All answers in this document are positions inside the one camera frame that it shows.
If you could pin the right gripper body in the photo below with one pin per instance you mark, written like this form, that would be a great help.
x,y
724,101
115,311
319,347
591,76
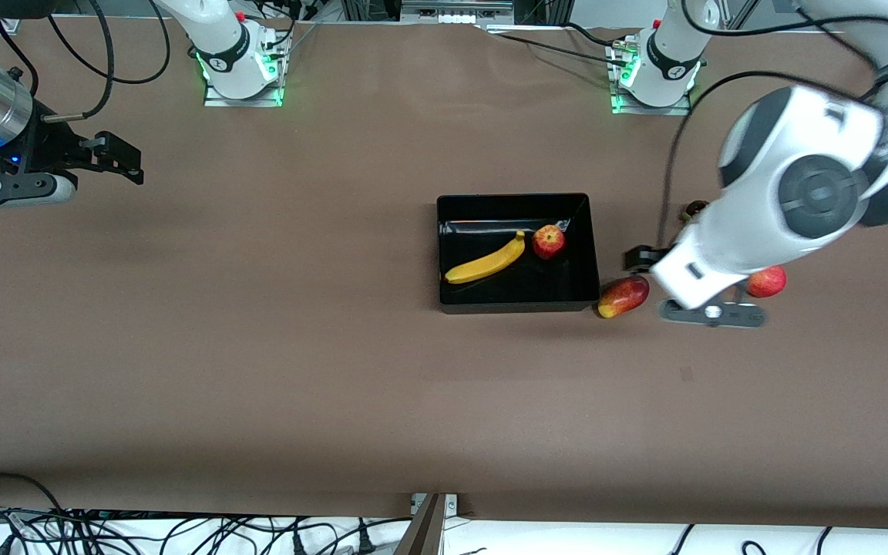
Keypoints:
x,y
49,146

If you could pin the red yellow apple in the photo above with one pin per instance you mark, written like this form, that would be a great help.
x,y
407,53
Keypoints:
x,y
549,242

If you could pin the black plastic box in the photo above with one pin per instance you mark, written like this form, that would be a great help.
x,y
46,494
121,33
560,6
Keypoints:
x,y
517,297

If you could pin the yellow banana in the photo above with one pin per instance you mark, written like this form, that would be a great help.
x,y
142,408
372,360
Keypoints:
x,y
486,264

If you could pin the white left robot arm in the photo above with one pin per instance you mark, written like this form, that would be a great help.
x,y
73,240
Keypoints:
x,y
814,185

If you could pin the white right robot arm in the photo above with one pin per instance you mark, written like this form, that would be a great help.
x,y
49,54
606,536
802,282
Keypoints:
x,y
213,31

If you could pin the red yellow mango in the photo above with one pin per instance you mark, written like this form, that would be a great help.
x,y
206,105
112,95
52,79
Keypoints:
x,y
623,297

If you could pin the dark purple mangosteen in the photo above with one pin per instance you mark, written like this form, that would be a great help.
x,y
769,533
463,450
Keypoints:
x,y
695,208

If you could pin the red pomegranate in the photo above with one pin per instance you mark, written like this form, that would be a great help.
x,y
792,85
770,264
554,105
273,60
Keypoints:
x,y
769,284

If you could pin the brown table cover sheet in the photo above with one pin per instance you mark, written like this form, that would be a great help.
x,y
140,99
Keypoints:
x,y
444,424

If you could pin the white connector strip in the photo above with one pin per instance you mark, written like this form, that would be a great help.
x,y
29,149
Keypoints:
x,y
463,18

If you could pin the aluminium arm base plate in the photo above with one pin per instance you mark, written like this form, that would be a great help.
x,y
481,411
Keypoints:
x,y
243,102
652,110

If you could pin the silver post bracket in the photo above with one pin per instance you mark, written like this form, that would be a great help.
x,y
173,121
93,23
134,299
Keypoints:
x,y
452,504

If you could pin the silver metal rail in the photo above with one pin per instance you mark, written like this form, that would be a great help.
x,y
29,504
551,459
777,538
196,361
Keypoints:
x,y
455,8

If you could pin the dark grey frame post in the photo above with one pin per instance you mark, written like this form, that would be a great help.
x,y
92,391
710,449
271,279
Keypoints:
x,y
422,532

